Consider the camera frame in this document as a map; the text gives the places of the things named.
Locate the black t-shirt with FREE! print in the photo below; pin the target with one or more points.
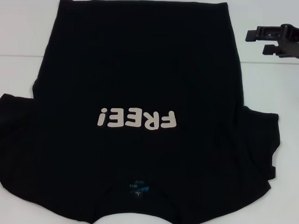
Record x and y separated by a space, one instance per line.
140 79

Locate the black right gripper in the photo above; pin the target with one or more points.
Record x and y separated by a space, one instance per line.
295 43

